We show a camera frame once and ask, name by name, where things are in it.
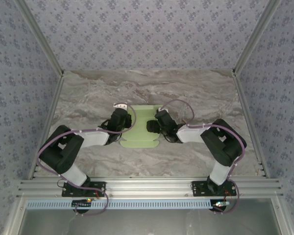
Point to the small black controller board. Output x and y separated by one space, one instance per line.
82 202
220 203

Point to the light green paper box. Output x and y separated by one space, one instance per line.
139 122

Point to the aluminium frame leg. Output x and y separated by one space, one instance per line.
283 218
13 220

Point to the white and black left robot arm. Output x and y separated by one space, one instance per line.
58 151

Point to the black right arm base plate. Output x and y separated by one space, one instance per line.
198 188

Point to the aluminium mounting rail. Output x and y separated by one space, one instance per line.
149 186

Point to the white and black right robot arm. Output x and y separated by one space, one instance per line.
223 144

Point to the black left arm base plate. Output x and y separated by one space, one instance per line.
98 186

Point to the aluminium frame post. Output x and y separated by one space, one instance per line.
39 36
257 34

